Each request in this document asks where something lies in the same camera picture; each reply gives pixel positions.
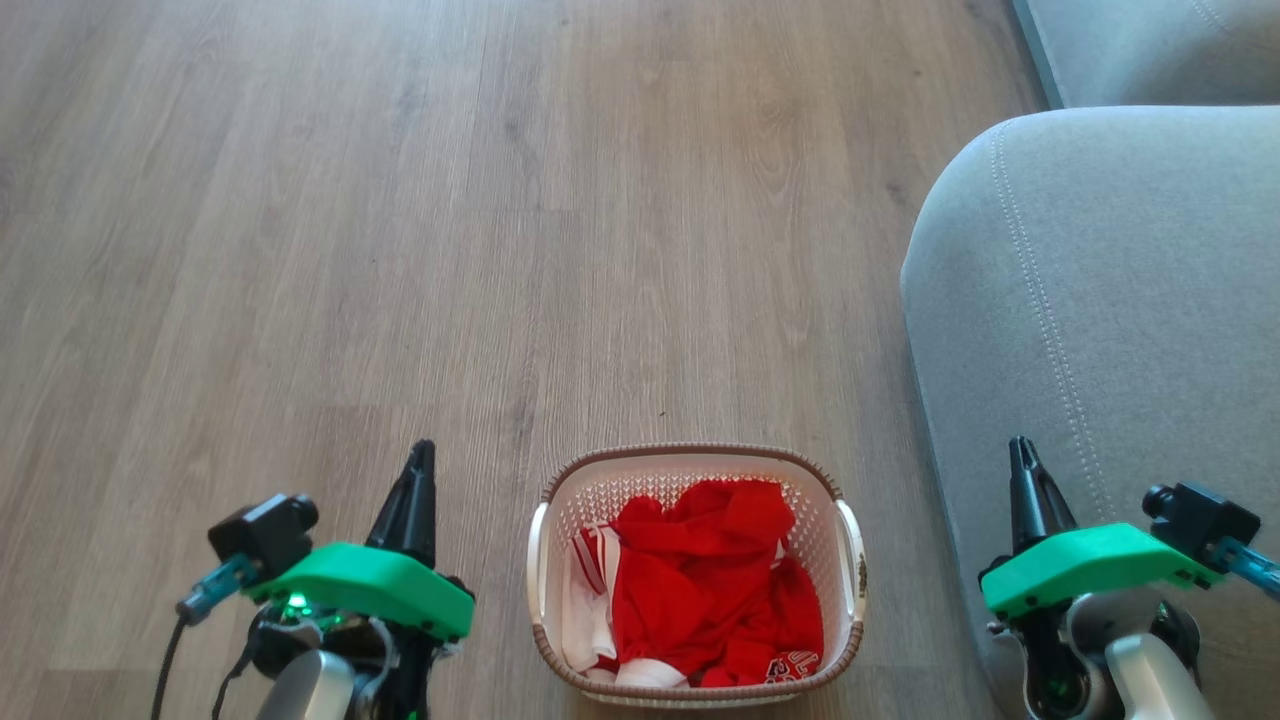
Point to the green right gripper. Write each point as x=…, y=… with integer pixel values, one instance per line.
x=1080, y=562

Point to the dark left wrist camera box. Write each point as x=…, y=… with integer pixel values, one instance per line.
x=262, y=535

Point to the teal right camera connector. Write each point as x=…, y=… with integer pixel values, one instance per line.
x=1255, y=565

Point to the teal camera connector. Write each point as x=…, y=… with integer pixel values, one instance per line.
x=215, y=588
x=1255, y=565

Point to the dark wrist camera box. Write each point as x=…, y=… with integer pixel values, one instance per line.
x=1200, y=520
x=262, y=535

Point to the white brown-rimmed laundry basket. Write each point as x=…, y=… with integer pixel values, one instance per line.
x=600, y=495

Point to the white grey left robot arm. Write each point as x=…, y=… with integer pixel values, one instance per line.
x=310, y=690

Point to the red garment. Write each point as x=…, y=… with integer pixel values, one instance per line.
x=700, y=590

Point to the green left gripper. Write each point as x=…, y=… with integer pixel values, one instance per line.
x=370, y=585

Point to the dark right wrist camera box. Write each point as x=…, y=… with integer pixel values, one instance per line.
x=1200, y=520

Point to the teal left camera connector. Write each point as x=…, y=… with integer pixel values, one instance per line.
x=215, y=588

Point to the white red-striped garment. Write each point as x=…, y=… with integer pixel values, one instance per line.
x=585, y=620

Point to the grey fabric sofa seat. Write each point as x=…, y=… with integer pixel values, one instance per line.
x=1150, y=45

